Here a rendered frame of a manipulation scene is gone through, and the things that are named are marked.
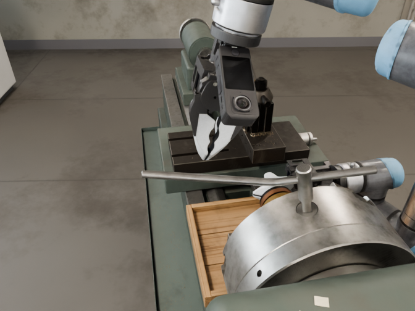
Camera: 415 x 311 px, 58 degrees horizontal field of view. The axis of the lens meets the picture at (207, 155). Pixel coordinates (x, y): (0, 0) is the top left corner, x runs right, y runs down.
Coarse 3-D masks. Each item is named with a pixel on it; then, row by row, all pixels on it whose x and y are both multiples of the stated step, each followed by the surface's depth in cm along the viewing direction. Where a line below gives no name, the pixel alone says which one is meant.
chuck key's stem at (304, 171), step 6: (300, 168) 53; (306, 168) 53; (300, 174) 53; (306, 174) 53; (300, 180) 54; (306, 180) 53; (300, 186) 55; (306, 186) 54; (300, 192) 55; (306, 192) 55; (312, 192) 56; (300, 198) 56; (306, 198) 56; (312, 198) 56; (306, 204) 57; (306, 210) 58
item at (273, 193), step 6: (276, 186) 81; (282, 186) 81; (270, 192) 80; (276, 192) 79; (282, 192) 80; (288, 192) 80; (264, 198) 80; (270, 198) 78; (276, 198) 78; (264, 204) 79
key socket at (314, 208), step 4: (300, 204) 60; (312, 204) 59; (296, 208) 59; (300, 208) 59; (312, 208) 58; (316, 208) 58; (300, 212) 58; (312, 212) 58; (316, 212) 58; (304, 216) 58; (308, 216) 57
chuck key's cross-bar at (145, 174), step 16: (144, 176) 55; (160, 176) 55; (176, 176) 55; (192, 176) 55; (208, 176) 55; (224, 176) 55; (240, 176) 55; (288, 176) 55; (320, 176) 54; (336, 176) 53; (352, 176) 53
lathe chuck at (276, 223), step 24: (336, 192) 62; (264, 216) 61; (288, 216) 58; (312, 216) 57; (336, 216) 57; (360, 216) 58; (240, 240) 62; (264, 240) 58; (288, 240) 55; (240, 264) 60
